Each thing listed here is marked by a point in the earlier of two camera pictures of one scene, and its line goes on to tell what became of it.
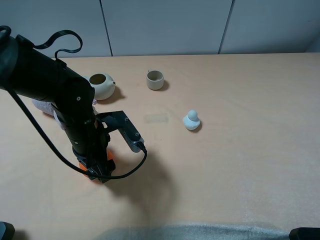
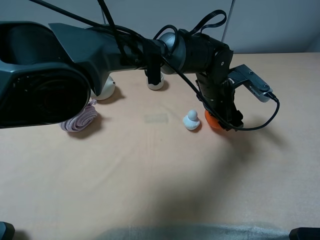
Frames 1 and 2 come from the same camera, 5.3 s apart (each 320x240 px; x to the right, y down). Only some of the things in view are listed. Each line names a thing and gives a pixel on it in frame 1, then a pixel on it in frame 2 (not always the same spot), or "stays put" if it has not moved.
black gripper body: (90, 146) → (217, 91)
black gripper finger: (106, 170) → (234, 118)
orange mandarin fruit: (110, 157) → (212, 120)
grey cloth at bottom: (196, 232) stays put
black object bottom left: (7, 231) stays put
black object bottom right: (305, 233) stays put
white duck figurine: (191, 121) stays put
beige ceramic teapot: (104, 85) stays put
